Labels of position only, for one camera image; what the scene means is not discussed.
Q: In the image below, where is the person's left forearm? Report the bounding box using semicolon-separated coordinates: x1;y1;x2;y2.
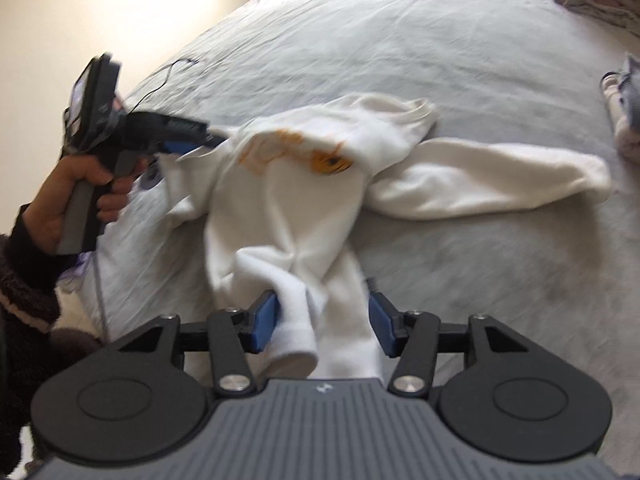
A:
0;204;103;466

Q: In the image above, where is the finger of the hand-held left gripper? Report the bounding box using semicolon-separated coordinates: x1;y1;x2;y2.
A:
150;112;232;157

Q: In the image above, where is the person's left hand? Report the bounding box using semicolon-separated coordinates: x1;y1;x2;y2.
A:
21;152;152;255

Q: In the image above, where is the grey folded cloth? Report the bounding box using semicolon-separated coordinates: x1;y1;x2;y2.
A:
602;52;640;128

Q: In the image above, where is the black smartphone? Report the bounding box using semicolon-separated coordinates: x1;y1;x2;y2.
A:
61;54;124;147

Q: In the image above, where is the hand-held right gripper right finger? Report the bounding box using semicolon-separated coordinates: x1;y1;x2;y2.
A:
366;277;526;397

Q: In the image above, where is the black cable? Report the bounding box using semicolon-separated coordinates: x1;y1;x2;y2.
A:
121;56;201;113

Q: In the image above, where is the lavender cloth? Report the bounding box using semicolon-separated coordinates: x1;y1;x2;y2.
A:
141;159;167;194

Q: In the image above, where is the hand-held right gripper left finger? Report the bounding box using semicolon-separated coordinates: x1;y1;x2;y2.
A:
117;291;281;397

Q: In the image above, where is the white printed sweatshirt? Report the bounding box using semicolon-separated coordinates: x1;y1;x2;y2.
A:
157;92;613;382

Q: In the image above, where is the beige folded cloth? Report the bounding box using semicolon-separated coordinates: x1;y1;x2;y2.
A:
601;72;640;163

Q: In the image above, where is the grey bed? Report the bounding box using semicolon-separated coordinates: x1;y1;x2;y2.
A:
82;0;640;411

